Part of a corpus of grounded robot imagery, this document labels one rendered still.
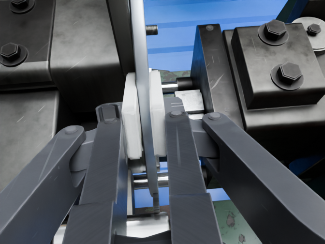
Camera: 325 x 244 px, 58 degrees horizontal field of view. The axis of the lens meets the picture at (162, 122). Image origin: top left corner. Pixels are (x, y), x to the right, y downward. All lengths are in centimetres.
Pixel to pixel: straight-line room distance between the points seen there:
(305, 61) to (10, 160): 31
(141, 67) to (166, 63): 171
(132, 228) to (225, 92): 20
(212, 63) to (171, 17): 177
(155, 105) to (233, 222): 43
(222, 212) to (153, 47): 150
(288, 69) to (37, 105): 25
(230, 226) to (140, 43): 44
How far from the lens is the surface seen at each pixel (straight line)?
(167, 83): 51
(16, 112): 29
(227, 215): 56
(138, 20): 18
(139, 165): 40
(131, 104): 16
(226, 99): 36
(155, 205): 23
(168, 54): 193
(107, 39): 27
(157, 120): 15
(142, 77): 18
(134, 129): 15
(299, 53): 37
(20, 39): 29
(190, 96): 41
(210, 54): 39
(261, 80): 33
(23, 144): 27
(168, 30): 207
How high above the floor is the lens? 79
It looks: 2 degrees up
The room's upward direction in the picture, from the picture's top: 85 degrees clockwise
